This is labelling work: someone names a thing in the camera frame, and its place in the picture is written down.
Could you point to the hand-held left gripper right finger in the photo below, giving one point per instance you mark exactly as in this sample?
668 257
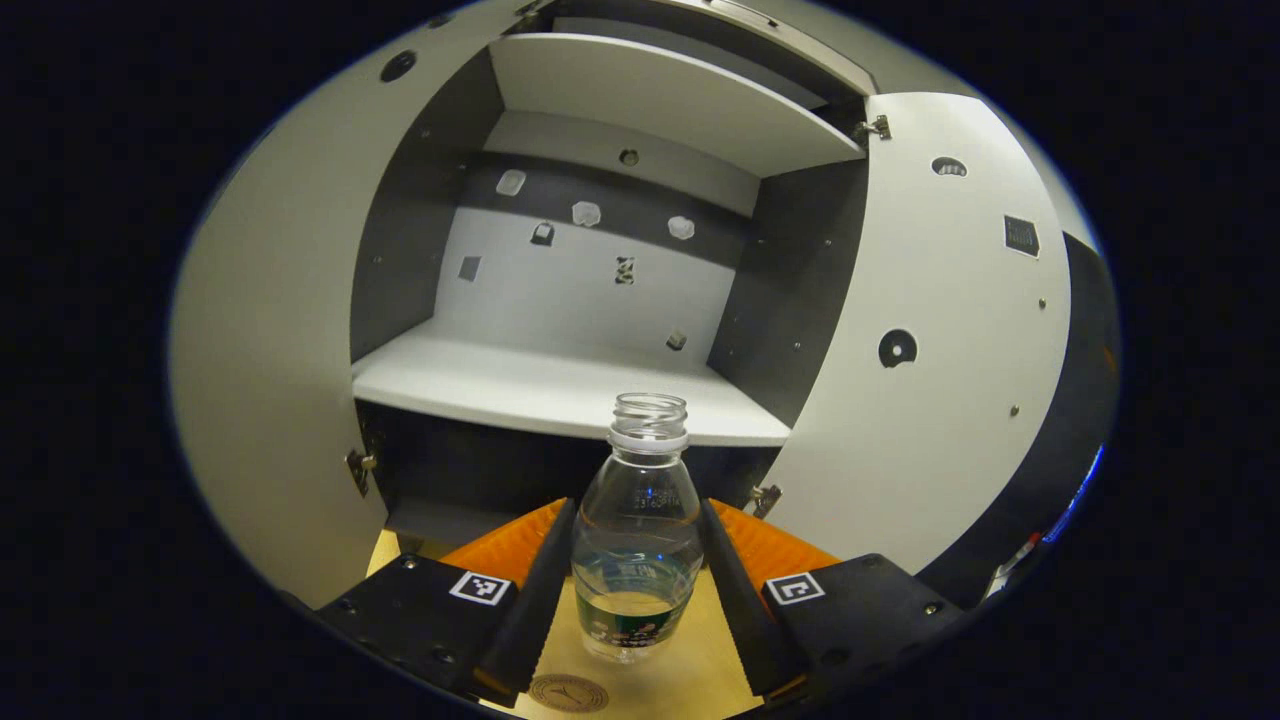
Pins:
745 620

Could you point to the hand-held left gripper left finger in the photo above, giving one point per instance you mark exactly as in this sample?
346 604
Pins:
530 620

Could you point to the round brown coaster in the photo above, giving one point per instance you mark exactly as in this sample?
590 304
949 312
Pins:
568 692

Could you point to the clear plastic bottle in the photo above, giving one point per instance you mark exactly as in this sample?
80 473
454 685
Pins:
637 520

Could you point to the white cabinet door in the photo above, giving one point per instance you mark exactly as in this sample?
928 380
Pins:
280 300
950 400

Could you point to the white grey cabinet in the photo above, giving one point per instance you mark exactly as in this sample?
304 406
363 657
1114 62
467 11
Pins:
800 280

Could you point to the metal door hinge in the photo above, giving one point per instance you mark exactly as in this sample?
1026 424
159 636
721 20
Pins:
765 497
360 465
875 128

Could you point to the white cabinet shelf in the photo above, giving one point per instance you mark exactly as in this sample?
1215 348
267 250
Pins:
680 100
500 380

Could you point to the white cabinet drawer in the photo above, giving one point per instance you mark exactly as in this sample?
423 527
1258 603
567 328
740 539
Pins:
830 62

